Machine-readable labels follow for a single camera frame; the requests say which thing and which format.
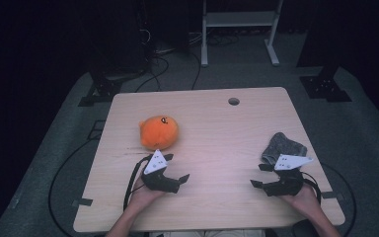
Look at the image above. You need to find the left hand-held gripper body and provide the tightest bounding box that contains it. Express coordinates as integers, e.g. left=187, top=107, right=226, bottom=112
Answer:
left=140, top=149, right=182, bottom=195

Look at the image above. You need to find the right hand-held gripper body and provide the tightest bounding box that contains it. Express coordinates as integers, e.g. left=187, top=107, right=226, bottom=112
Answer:
left=262, top=154, right=314, bottom=198

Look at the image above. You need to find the orange plush toy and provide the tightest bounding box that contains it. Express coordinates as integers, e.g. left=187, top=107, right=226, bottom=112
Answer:
left=138, top=115, right=180, bottom=151

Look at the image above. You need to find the grey cloth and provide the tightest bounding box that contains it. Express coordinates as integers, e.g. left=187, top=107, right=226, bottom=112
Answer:
left=261, top=131, right=308, bottom=166

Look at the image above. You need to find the person's left hand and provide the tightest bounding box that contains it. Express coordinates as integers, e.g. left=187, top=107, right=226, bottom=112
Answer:
left=126, top=177, right=166, bottom=213

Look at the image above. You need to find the person's right hand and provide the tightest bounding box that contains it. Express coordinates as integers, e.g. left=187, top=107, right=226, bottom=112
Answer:
left=279, top=183, right=323, bottom=221

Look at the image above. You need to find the black tape strip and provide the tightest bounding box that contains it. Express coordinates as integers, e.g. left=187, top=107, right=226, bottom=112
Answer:
left=71, top=197, right=94, bottom=207
left=320, top=191, right=345, bottom=200

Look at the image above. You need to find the black stand base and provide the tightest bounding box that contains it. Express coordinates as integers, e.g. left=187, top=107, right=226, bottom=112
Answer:
left=77, top=73, right=123, bottom=108
left=299, top=65, right=353, bottom=103

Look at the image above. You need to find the dark equipment cabinet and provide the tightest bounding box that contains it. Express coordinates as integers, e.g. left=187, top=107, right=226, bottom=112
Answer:
left=88, top=0, right=152, bottom=74

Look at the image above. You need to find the left hand-held gripper black cable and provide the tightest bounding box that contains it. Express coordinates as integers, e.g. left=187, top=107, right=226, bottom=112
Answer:
left=122, top=154, right=153, bottom=211

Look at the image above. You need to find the hand-held gripper black cable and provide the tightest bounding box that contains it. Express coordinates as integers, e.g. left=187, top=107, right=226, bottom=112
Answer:
left=300, top=171, right=323, bottom=203
left=122, top=154, right=153, bottom=211

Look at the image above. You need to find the right hand-held gripper black cable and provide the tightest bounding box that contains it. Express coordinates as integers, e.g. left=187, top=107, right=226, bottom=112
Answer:
left=300, top=171, right=323, bottom=203

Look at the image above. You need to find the black floor cable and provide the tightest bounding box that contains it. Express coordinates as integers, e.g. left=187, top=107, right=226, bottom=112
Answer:
left=47, top=137, right=95, bottom=237
left=190, top=51, right=202, bottom=91
left=320, top=162, right=357, bottom=237
left=134, top=55, right=171, bottom=93

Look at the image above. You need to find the tangle of black cables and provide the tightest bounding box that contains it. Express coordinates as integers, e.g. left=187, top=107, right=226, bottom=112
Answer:
left=206, top=33, right=240, bottom=47

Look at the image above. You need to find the white metal stand frame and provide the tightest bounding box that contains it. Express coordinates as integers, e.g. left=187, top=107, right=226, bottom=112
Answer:
left=200, top=0, right=284, bottom=68

